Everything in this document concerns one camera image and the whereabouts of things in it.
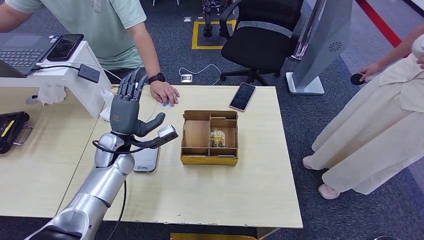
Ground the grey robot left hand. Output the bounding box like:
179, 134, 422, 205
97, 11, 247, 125
109, 67, 166, 138

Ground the person's right hand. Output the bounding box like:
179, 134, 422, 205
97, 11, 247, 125
357, 62, 382, 82

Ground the black round disc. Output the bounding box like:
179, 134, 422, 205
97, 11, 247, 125
350, 73, 366, 86

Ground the person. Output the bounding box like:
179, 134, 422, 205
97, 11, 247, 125
0, 0, 181, 108
302, 24, 424, 201

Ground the hotel room key card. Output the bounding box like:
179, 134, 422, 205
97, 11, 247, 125
208, 130, 226, 149

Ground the black wristwatch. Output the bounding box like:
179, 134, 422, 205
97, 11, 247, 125
148, 72, 166, 85

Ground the white power strip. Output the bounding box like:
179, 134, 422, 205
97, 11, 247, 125
99, 81, 144, 123

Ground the white charger plug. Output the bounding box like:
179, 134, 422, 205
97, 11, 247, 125
100, 88, 115, 107

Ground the brown cardboard organizer box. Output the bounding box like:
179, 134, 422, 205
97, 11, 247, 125
180, 109, 239, 167

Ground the black adapter box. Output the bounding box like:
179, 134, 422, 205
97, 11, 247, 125
77, 63, 101, 84

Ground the grey kiosk display stand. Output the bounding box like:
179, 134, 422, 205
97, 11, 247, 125
285, 0, 354, 96

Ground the yellow floor tape square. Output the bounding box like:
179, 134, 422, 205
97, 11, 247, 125
191, 19, 237, 51

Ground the white desk riser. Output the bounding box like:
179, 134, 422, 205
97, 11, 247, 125
0, 41, 114, 119

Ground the standing humanoid robot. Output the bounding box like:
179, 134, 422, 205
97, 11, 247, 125
202, 0, 233, 38

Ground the crumpled white plastic bag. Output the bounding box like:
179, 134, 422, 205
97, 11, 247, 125
37, 84, 67, 106

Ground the smartphone with pink case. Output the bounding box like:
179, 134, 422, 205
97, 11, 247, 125
228, 82, 257, 113

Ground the black smartphone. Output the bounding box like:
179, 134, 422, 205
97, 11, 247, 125
46, 33, 85, 63

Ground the black office chair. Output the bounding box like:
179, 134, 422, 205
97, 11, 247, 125
219, 0, 306, 86

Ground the black payment terminal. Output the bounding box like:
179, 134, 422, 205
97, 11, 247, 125
0, 111, 34, 155

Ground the beige shoe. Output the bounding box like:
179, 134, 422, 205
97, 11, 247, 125
317, 184, 341, 201
302, 156, 319, 171

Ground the dark grey laptop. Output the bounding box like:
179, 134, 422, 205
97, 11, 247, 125
0, 32, 63, 79

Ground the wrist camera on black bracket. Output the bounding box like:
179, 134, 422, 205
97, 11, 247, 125
130, 124, 179, 150

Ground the white floor cable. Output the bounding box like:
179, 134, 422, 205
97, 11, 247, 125
178, 63, 223, 86

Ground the black adapter cable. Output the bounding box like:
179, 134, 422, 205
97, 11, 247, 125
31, 64, 80, 72

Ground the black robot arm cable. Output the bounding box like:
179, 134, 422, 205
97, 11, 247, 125
92, 139, 147, 240

